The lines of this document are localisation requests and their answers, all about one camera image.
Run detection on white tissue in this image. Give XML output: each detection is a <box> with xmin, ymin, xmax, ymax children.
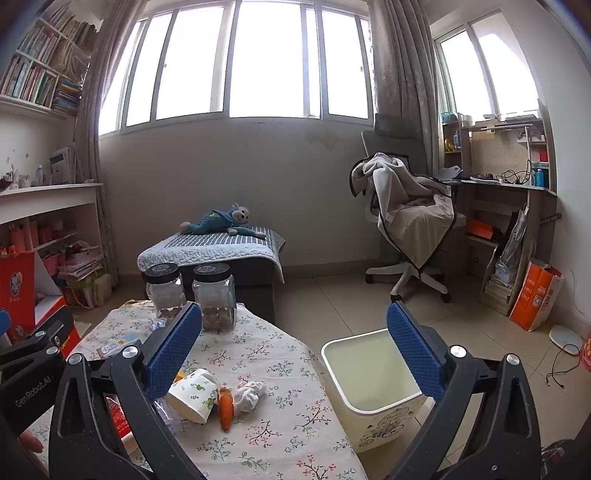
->
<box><xmin>233</xmin><ymin>381</ymin><xmax>267</xmax><ymax>412</ymax></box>

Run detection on clear jar with brown nuts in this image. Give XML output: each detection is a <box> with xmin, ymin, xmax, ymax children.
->
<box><xmin>191</xmin><ymin>264</ymin><xmax>238</xmax><ymax>332</ymax></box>

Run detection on clear jar with light nuts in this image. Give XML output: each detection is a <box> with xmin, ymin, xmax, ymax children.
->
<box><xmin>145</xmin><ymin>263</ymin><xmax>186</xmax><ymax>320</ymax></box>

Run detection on person's left hand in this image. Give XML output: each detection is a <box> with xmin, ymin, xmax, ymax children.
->
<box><xmin>18</xmin><ymin>429</ymin><xmax>44</xmax><ymax>455</ymax></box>

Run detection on white plastic trash bin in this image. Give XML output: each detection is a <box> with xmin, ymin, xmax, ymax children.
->
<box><xmin>321</xmin><ymin>329</ymin><xmax>437</xmax><ymax>454</ymax></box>

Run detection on red cardboard box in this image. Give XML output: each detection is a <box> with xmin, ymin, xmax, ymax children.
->
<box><xmin>0</xmin><ymin>251</ymin><xmax>70</xmax><ymax>334</ymax></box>

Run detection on white low shelf unit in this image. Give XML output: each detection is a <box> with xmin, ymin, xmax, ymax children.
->
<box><xmin>0</xmin><ymin>182</ymin><xmax>105</xmax><ymax>324</ymax></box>

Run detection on pile of bags and books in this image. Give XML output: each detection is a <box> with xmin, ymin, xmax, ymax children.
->
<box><xmin>58</xmin><ymin>240</ymin><xmax>115</xmax><ymax>309</ymax></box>

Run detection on row of pink storage boxes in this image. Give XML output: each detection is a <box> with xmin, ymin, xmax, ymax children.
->
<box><xmin>9</xmin><ymin>220</ymin><xmax>77</xmax><ymax>259</ymax></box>

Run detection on small window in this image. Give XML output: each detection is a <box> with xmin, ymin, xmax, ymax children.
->
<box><xmin>431</xmin><ymin>18</ymin><xmax>541</xmax><ymax>123</ymax></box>

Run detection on clear plastic wrapper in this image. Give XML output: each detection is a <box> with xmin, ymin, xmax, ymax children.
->
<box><xmin>154</xmin><ymin>399</ymin><xmax>186</xmax><ymax>435</ymax></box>

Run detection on orange paper bag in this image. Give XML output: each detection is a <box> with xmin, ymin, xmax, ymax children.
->
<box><xmin>509</xmin><ymin>261</ymin><xmax>565</xmax><ymax>332</ymax></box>

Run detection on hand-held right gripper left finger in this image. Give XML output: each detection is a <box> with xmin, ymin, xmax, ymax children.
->
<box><xmin>48</xmin><ymin>301</ymin><xmax>204</xmax><ymax>480</ymax></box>

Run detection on wooden floor book rack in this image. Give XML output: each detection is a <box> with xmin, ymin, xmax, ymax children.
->
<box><xmin>479</xmin><ymin>242</ymin><xmax>528</xmax><ymax>317</ymax></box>

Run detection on rows of books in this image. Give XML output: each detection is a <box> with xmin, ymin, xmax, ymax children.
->
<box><xmin>0</xmin><ymin>4</ymin><xmax>100</xmax><ymax>116</ymax></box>

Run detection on white office chair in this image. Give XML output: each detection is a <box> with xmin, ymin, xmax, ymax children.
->
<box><xmin>360</xmin><ymin>113</ymin><xmax>467</xmax><ymax>304</ymax></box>

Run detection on white wall bookshelf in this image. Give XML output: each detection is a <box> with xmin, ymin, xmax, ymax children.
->
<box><xmin>0</xmin><ymin>0</ymin><xmax>105</xmax><ymax>121</ymax></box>

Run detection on grey striped quilted mat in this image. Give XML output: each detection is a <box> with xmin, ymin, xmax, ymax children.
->
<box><xmin>137</xmin><ymin>226</ymin><xmax>287</xmax><ymax>283</ymax></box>

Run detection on long grey curtain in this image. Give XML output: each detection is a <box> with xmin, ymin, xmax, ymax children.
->
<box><xmin>74</xmin><ymin>0</ymin><xmax>151</xmax><ymax>287</ymax></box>

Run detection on silver grey bag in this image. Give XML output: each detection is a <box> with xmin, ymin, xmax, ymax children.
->
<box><xmin>496</xmin><ymin>205</ymin><xmax>530</xmax><ymax>283</ymax></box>

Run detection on floral tablecloth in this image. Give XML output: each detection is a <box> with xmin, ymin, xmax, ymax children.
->
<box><xmin>25</xmin><ymin>300</ymin><xmax>368</xmax><ymax>480</ymax></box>

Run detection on large window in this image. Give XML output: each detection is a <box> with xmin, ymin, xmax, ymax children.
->
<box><xmin>99</xmin><ymin>0</ymin><xmax>375</xmax><ymax>137</ymax></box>

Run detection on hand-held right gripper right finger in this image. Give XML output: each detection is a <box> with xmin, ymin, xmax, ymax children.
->
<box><xmin>387</xmin><ymin>300</ymin><xmax>542</xmax><ymax>480</ymax></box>

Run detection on dark ottoman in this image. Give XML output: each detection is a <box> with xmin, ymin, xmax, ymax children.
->
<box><xmin>178</xmin><ymin>258</ymin><xmax>278</xmax><ymax>325</ymax></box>

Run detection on blue stuffed monkey toy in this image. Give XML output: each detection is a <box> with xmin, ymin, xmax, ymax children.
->
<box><xmin>179</xmin><ymin>203</ymin><xmax>267</xmax><ymax>240</ymax></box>

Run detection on white bathroom scale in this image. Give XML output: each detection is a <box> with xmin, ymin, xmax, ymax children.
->
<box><xmin>549</xmin><ymin>324</ymin><xmax>583</xmax><ymax>357</ymax></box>

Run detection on orange box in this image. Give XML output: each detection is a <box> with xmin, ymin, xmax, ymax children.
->
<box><xmin>466</xmin><ymin>219</ymin><xmax>498</xmax><ymax>241</ymax></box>

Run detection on orange snack wrapper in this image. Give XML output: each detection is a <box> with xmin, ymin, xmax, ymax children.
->
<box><xmin>218</xmin><ymin>387</ymin><xmax>234</xmax><ymax>432</ymax></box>

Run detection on patterned grey curtain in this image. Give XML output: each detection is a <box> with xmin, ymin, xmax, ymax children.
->
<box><xmin>369</xmin><ymin>0</ymin><xmax>445</xmax><ymax>181</ymax></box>

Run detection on wooden desk with hutch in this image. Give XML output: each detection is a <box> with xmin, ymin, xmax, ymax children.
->
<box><xmin>441</xmin><ymin>99</ymin><xmax>561</xmax><ymax>298</ymax></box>

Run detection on white paper cup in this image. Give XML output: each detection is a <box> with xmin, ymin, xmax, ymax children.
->
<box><xmin>166</xmin><ymin>368</ymin><xmax>221</xmax><ymax>424</ymax></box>

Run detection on black floor cable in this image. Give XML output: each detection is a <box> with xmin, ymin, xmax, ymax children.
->
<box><xmin>545</xmin><ymin>350</ymin><xmax>583</xmax><ymax>389</ymax></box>

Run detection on black desk cables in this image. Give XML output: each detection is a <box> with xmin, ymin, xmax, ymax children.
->
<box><xmin>496</xmin><ymin>159</ymin><xmax>533</xmax><ymax>185</ymax></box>

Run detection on red snack packet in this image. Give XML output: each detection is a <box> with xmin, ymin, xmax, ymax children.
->
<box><xmin>106</xmin><ymin>396</ymin><xmax>133</xmax><ymax>439</ymax></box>

